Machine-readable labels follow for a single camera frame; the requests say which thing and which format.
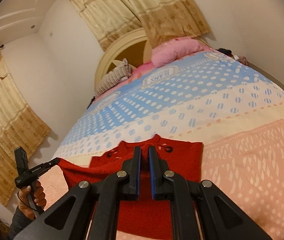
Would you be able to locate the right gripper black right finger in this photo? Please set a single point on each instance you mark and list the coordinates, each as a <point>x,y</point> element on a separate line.
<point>199,210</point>

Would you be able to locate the beige side window curtain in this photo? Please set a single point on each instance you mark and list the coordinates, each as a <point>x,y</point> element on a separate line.
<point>19,126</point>

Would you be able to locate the colourful clutter pile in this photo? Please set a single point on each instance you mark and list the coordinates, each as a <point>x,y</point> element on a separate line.
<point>229,53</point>

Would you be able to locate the dark jacket left forearm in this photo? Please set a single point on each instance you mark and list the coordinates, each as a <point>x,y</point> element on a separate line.
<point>22,218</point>

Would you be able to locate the polka dot bed sheet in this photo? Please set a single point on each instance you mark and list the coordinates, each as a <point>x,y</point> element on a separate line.
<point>215,119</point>

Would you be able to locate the beige window curtain centre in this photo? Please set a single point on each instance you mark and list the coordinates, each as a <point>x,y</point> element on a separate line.
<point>162,20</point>

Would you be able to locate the striped grey pillow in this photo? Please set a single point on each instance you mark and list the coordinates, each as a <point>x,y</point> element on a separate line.
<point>121,72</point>

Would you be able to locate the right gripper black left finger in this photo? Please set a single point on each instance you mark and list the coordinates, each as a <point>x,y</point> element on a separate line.
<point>89,211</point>

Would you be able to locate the person's left hand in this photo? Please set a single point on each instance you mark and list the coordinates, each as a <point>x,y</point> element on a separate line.
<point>31,197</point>

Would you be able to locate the cream wooden headboard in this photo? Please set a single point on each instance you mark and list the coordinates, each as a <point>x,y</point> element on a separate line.
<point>134,46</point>

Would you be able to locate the pink folded blanket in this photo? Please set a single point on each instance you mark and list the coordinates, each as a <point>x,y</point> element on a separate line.
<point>175,49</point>

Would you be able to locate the red knitted embroidered sweater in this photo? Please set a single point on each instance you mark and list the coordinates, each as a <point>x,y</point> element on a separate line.
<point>144,217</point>

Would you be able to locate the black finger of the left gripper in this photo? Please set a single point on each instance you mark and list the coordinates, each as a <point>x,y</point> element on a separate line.
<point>44,167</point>

